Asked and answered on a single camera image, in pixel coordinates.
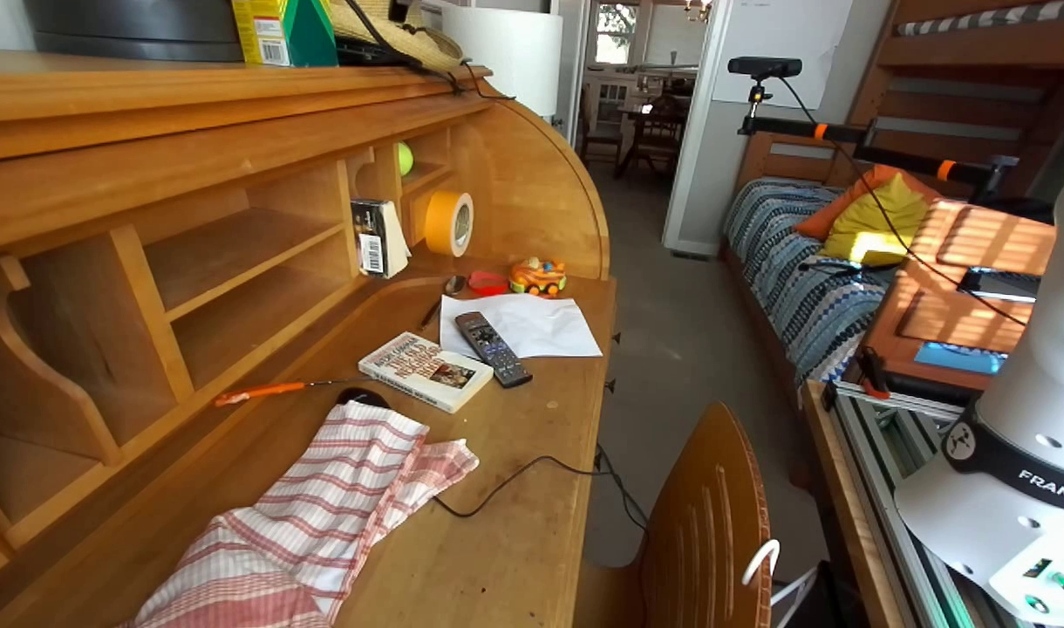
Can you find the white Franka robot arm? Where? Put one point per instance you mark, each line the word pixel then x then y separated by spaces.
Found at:
pixel 1040 387

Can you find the wooden roll-top desk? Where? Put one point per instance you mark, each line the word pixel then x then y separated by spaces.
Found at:
pixel 530 545

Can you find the white paper sheet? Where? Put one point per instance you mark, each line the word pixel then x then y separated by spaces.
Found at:
pixel 550 327

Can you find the black remote control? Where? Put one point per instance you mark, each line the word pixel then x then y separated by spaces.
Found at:
pixel 491 348

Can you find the small red object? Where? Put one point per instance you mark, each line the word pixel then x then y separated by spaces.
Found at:
pixel 487 285

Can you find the paperback book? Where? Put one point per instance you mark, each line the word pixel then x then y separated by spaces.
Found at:
pixel 421 373

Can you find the tan masking tape roll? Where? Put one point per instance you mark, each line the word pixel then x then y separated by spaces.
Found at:
pixel 438 223

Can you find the yellow tennis ball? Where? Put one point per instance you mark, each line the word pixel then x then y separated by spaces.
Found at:
pixel 406 158

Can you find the dark dining furniture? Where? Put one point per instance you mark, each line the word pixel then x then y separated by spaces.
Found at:
pixel 658 123

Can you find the wooden chair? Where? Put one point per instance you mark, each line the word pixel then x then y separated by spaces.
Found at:
pixel 705 525

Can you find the striped bed blanket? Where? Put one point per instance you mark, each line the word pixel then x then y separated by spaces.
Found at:
pixel 811 290

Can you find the orange pen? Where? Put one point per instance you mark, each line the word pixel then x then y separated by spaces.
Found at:
pixel 255 391

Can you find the red white striped cloth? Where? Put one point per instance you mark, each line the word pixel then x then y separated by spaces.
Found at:
pixel 307 511

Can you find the black bar orange tape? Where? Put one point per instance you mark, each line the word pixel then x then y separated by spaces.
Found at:
pixel 787 128

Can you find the orange pillow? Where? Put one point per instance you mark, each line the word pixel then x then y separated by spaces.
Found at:
pixel 838 212

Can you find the yellow pillow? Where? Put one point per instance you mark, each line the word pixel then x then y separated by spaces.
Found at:
pixel 875 223

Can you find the yellow green cardboard box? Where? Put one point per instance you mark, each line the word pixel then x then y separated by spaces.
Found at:
pixel 287 37

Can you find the aluminium robot mounting table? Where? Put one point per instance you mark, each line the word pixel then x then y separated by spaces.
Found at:
pixel 900 467

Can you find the flat blue item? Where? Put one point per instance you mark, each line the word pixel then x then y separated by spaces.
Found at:
pixel 958 358

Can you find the flat black device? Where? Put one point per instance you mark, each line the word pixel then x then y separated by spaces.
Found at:
pixel 1001 285

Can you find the black camera on tripod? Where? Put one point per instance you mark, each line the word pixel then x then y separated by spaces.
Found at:
pixel 764 68

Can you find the wooden bunk bed frame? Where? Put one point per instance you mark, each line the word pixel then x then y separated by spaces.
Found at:
pixel 970 53

